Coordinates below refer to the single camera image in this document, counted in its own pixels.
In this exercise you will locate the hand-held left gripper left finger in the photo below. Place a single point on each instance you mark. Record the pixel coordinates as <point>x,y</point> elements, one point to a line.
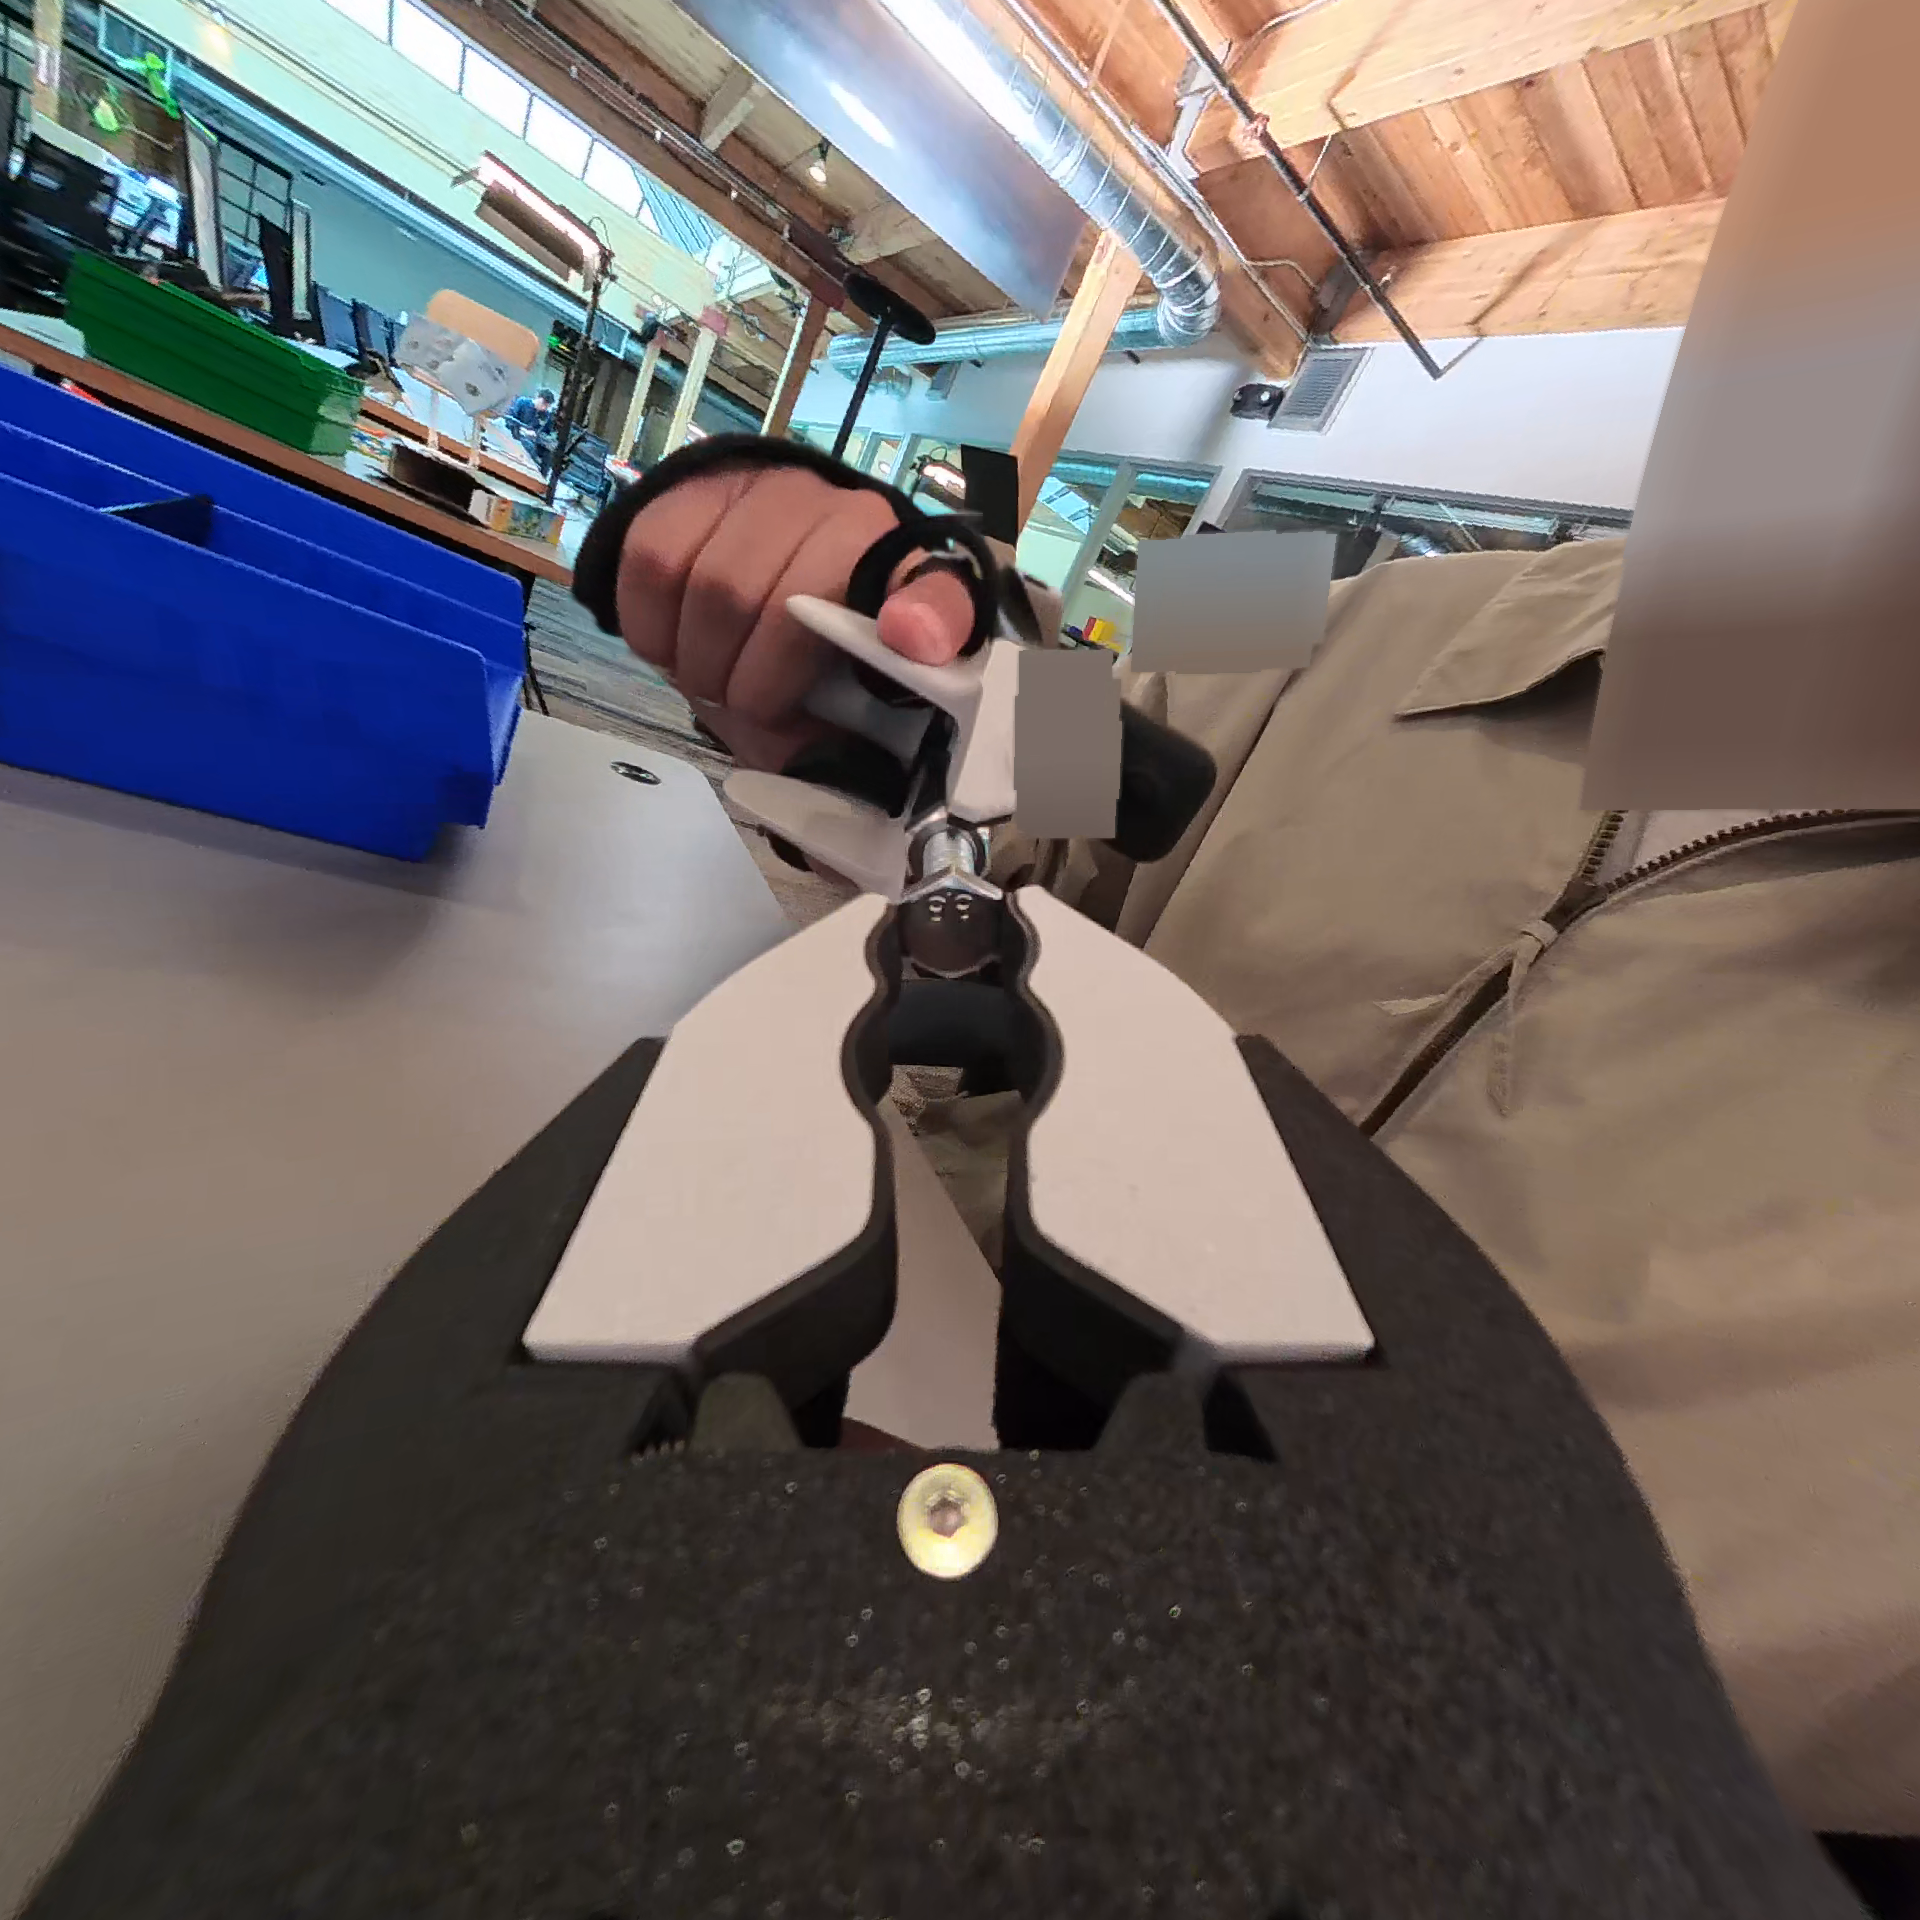
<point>705,1172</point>

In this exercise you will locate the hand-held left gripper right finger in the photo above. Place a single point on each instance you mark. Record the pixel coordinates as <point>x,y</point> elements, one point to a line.
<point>1184,1172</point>

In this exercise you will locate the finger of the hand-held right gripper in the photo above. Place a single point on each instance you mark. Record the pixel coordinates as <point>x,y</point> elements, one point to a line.
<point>989,735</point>
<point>827,839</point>

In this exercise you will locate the steel hex bolt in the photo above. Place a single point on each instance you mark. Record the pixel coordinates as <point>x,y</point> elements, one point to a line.
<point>953,933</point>

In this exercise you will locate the blue plastic bin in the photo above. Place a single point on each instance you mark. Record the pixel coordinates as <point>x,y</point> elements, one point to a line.
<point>224,676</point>

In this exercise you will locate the person's right hand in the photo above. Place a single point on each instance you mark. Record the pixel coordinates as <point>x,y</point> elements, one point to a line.
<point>735,599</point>

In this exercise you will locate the black flag panel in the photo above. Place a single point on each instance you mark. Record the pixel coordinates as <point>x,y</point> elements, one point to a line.
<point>991,480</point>

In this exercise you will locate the black floor lamp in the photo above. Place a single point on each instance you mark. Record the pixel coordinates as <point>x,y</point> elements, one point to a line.
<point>886,307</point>

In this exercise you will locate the colourful cardboard box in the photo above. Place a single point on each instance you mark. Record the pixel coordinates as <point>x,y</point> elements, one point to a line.
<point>517,517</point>

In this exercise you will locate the wooden table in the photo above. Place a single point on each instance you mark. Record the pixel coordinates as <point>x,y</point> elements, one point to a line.
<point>376,480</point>

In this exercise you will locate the white tagged cube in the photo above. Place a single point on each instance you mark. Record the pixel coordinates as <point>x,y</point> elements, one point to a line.
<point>451,368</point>

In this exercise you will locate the light panel on stand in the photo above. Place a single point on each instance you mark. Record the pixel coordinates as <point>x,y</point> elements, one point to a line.
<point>524,211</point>

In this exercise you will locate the stack of green bins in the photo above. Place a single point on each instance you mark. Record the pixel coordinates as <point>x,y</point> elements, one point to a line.
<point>211,352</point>

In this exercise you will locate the wall vent grille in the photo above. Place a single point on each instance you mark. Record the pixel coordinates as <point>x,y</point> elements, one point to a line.
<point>1320,387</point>

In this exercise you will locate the silver ventilation duct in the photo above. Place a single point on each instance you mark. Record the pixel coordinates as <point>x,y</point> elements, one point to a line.
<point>931,135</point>

